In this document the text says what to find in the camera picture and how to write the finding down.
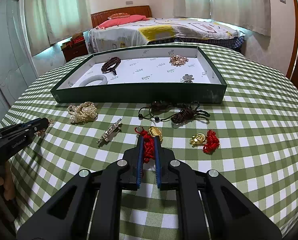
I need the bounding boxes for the gold pendant red cord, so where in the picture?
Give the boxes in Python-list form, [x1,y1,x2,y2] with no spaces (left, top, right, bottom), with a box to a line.
[134,126,164,164]

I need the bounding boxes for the dark wooden nightstand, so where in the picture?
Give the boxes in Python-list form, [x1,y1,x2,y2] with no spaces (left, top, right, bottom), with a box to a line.
[60,40,88,62]

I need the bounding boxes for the green checkered tablecloth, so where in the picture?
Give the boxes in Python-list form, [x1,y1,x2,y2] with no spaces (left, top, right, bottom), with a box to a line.
[0,44,298,236]

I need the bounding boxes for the orange patterned pillow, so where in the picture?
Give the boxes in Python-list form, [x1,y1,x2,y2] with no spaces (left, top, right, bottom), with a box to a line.
[108,12,130,20]

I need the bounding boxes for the left white curtain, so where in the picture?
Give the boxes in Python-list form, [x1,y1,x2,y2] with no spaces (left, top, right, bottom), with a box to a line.
[24,0,92,56]

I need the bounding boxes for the red boxes on nightstand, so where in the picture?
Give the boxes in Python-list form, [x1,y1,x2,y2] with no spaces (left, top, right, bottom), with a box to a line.
[60,33,85,49]

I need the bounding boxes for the silver rhinestone hair clip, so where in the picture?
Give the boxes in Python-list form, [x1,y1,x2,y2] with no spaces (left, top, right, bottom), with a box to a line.
[97,118,122,144]

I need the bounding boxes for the pink pillow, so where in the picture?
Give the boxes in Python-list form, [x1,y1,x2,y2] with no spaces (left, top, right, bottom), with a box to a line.
[95,15,149,29]

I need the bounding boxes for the white jade bangle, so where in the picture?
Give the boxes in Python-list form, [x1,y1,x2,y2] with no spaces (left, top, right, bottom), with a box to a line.
[79,75,108,87]

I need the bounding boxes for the pearl necklace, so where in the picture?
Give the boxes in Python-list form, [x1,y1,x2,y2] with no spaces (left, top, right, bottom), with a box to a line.
[67,101,99,125]

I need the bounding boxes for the bed with patterned sheet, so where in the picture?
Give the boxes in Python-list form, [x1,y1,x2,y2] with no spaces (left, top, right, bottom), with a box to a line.
[87,18,245,54]

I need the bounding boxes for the rose gold flower brooch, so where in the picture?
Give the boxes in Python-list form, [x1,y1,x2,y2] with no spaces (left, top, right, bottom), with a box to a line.
[169,55,189,67]

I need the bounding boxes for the gold chain bracelet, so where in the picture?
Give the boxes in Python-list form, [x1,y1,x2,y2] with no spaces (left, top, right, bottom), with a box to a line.
[35,117,55,138]

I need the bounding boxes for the right white curtain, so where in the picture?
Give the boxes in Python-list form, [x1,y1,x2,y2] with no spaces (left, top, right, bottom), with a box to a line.
[173,0,271,36]

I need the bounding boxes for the glass wardrobe sliding door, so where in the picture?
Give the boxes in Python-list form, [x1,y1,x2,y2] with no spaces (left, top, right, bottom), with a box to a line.
[0,0,37,121]

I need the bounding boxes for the dark red bead bracelet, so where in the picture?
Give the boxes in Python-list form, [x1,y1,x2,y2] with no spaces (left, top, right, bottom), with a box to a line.
[101,56,122,76]

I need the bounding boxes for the wooden headboard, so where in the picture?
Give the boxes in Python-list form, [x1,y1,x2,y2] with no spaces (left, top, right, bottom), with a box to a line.
[90,5,153,29]

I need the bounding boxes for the green jewelry tray box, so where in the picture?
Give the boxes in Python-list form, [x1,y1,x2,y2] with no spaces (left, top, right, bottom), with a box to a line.
[51,44,227,104]

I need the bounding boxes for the person's left hand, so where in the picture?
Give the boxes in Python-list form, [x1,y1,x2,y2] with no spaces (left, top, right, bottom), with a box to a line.
[0,161,15,200]

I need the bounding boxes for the silver flower brooch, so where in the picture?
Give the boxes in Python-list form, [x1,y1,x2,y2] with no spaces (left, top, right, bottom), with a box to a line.
[180,74,194,83]

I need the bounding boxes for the white curtain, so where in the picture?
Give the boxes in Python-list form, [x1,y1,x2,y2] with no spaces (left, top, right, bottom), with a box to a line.
[173,0,271,36]
[24,0,92,56]

